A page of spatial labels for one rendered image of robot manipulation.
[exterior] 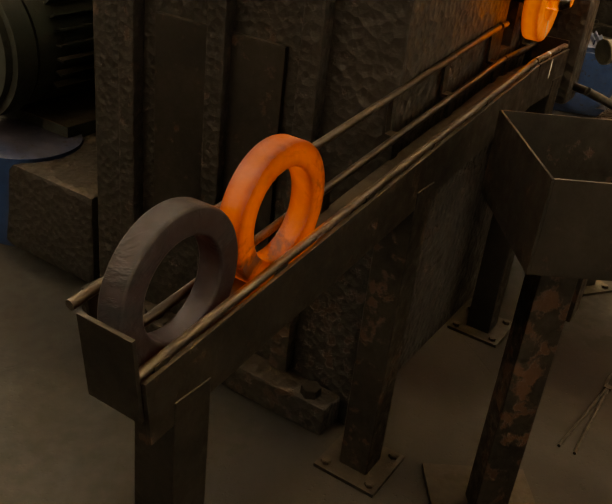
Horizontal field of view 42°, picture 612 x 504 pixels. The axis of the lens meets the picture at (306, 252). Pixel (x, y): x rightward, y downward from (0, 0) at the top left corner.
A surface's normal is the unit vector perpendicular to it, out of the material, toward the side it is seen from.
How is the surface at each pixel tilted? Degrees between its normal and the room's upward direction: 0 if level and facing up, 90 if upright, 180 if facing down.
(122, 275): 59
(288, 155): 90
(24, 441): 0
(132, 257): 45
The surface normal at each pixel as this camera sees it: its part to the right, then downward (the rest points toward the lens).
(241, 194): -0.40, -0.18
